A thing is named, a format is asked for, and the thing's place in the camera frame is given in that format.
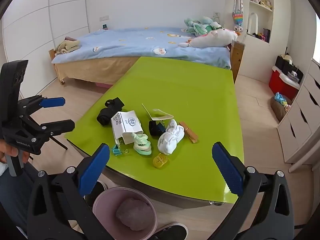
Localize red storage bin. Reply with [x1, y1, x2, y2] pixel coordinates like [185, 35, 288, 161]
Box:
[269, 66, 300, 100]

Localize person's left shoe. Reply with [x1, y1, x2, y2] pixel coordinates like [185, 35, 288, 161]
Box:
[85, 180, 108, 207]

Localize brown basket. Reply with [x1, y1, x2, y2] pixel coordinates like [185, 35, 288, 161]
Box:
[270, 96, 293, 122]

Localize pink trash bin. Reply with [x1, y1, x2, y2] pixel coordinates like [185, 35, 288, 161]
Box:
[92, 187, 158, 240]

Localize beige bed skirt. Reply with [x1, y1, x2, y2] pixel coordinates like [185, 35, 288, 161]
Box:
[54, 56, 140, 84]

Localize white drawer cabinet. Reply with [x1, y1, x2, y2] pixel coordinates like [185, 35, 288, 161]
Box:
[277, 59, 320, 165]

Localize teal binder clip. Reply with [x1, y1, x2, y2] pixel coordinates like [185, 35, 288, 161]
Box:
[111, 144, 129, 157]

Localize white card tag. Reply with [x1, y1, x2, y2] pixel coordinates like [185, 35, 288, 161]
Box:
[142, 103, 174, 122]

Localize green striped sock roll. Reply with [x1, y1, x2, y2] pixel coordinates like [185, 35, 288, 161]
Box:
[132, 132, 152, 157]

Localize wooden clothespin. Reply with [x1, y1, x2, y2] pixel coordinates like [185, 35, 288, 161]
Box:
[179, 121, 199, 143]

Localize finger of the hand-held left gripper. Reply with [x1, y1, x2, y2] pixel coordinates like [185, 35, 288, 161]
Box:
[17, 95, 66, 117]
[25, 119, 75, 141]

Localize black sock bundle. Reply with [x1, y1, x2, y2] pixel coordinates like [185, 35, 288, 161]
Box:
[97, 99, 125, 127]

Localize person's left leg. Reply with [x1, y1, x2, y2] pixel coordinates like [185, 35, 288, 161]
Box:
[0, 163, 35, 234]

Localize black metal chair frame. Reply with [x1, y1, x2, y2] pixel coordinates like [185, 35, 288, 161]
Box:
[29, 135, 68, 161]

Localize pink crumpled bag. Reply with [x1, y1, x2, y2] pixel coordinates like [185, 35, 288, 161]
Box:
[116, 198, 154, 232]

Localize white wardrobe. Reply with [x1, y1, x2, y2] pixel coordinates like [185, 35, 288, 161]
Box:
[0, 0, 89, 100]

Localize white unicorn plush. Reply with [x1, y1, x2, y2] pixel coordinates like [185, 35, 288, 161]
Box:
[178, 28, 238, 48]

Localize green plush toy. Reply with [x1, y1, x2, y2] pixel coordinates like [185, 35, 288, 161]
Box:
[184, 17, 223, 37]

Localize dark shelf items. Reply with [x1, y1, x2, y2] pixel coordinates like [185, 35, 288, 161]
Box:
[252, 29, 271, 43]

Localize white cardboard box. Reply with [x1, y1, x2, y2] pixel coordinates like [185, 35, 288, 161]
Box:
[110, 110, 144, 145]

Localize bed with blue blanket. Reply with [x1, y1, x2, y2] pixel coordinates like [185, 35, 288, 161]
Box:
[49, 41, 245, 85]

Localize person's shoe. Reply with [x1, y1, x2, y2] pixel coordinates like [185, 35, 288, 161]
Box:
[85, 180, 108, 207]
[153, 223, 188, 240]

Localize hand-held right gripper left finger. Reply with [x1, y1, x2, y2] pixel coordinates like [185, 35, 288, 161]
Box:
[27, 143, 110, 240]

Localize beige folded towel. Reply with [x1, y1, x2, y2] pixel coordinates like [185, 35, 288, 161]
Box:
[55, 39, 81, 55]

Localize white shelf unit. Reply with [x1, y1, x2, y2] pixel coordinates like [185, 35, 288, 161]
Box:
[225, 0, 277, 46]

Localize person's right shoe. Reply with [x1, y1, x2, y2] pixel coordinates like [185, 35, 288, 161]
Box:
[153, 223, 188, 240]

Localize person's left hand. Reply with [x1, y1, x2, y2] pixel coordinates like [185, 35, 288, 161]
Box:
[0, 141, 31, 165]

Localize blue and yellow toys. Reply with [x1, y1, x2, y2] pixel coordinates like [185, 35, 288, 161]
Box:
[274, 92, 288, 104]

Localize green table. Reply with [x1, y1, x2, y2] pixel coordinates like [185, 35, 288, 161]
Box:
[64, 56, 244, 207]

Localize blue printed blanket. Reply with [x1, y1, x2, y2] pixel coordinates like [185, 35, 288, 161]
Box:
[51, 27, 232, 70]

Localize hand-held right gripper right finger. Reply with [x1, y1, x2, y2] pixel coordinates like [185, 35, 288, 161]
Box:
[211, 141, 295, 240]

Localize black folded sock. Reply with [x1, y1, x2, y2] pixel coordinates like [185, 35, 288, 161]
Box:
[149, 120, 166, 137]

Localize rainbow hanging bag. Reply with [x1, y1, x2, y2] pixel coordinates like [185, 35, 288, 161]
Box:
[232, 11, 243, 25]

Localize white sock roll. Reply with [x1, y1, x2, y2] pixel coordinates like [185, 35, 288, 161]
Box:
[157, 119, 185, 155]

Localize white arch ornament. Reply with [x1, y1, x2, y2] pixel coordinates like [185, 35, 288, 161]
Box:
[247, 12, 258, 34]

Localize black bags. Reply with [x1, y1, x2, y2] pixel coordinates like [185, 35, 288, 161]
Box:
[275, 54, 304, 82]

